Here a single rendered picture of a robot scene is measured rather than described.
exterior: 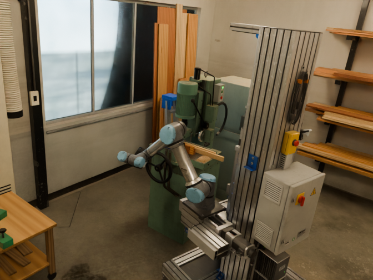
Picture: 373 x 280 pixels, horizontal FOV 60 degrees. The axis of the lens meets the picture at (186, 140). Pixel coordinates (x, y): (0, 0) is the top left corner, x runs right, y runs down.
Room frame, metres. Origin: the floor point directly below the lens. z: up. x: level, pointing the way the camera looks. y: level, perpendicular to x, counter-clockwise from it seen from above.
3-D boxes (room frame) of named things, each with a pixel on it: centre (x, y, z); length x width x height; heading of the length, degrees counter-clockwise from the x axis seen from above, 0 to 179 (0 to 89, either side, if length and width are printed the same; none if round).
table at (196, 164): (2.68, 0.06, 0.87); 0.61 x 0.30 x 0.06; 58
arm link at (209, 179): (1.98, -0.17, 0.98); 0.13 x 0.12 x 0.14; 153
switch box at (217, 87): (2.99, -0.25, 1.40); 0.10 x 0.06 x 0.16; 148
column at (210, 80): (3.04, -0.12, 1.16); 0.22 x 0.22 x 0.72; 58
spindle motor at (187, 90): (2.79, 0.03, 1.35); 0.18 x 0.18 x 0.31
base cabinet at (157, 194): (2.90, -0.03, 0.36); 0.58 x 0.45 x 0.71; 148
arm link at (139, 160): (2.11, 0.33, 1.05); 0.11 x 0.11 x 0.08; 63
